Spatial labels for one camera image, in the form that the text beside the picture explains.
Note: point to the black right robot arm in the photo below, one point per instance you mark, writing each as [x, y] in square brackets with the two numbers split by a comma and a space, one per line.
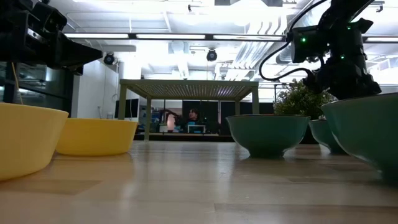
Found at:
[342, 12]

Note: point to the small white stand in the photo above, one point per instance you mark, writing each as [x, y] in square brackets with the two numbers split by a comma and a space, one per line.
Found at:
[196, 126]

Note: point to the green perforated metal shelf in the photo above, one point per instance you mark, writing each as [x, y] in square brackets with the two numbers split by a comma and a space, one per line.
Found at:
[186, 88]

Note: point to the linear ceiling light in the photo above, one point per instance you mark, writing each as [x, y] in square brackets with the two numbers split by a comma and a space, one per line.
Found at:
[171, 36]
[248, 37]
[382, 39]
[96, 35]

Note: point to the yellow plastic mini bowl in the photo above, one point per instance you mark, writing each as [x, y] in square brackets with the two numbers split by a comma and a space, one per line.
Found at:
[96, 138]
[28, 140]

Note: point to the small black computer monitor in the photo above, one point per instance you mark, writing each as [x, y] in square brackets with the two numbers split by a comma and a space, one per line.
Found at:
[122, 109]
[134, 108]

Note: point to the teal bowl with patterned inside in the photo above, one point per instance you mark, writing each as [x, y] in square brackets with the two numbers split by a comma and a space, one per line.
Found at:
[323, 133]
[367, 133]
[267, 135]

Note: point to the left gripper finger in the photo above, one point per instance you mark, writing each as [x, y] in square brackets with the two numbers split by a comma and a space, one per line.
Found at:
[81, 54]
[77, 70]

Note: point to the person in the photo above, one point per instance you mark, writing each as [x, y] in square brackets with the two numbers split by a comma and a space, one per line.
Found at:
[193, 119]

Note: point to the green plant in black pot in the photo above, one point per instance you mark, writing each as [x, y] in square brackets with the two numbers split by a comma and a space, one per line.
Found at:
[298, 99]

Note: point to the white bottle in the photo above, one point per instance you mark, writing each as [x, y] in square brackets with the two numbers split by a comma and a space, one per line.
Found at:
[109, 115]

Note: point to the black hanging spotlight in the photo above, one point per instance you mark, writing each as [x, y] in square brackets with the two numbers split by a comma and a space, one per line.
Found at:
[109, 58]
[211, 55]

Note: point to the silver ventilation duct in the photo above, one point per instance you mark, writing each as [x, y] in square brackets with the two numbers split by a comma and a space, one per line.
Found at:
[284, 57]

